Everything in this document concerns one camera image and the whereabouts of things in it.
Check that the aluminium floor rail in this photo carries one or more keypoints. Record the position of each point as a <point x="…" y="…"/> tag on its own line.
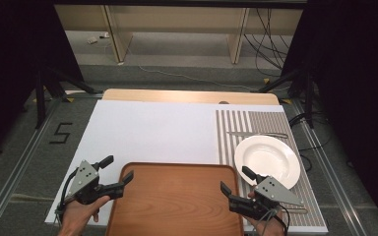
<point x="328" y="167"/>
<point x="19" y="160"/>

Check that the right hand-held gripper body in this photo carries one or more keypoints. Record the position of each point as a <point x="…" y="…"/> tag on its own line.
<point x="274" y="193"/>

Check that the black curtain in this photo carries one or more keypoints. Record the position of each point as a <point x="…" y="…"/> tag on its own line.
<point x="10" y="49"/>
<point x="357" y="82"/>

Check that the person's left hand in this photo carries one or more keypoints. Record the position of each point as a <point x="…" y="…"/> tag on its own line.
<point x="77" y="216"/>

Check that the white table board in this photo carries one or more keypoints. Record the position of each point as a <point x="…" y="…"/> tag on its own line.
<point x="151" y="131"/>

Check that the striped grey placemat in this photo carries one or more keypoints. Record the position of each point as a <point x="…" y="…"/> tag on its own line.
<point x="308" y="196"/>

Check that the brown wooden tray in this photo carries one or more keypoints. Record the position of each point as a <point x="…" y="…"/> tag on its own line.
<point x="174" y="203"/>

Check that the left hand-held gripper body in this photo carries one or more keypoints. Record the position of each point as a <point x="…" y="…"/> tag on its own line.
<point x="84" y="178"/>

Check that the black metal stand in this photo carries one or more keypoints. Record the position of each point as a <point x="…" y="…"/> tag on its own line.
<point x="309" y="98"/>
<point x="41" y="98"/>

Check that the silver table knife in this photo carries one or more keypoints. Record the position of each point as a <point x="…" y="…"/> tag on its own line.
<point x="275" y="134"/>

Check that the small white adapter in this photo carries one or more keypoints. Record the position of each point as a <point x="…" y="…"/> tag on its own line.
<point x="92" y="40"/>

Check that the person's right hand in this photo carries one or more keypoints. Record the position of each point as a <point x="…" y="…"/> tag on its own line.
<point x="270" y="227"/>

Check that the light wooden shelf unit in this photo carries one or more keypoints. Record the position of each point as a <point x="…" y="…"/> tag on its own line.
<point x="177" y="19"/>

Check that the white deep plate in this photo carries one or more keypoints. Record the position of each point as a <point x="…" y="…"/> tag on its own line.
<point x="267" y="159"/>

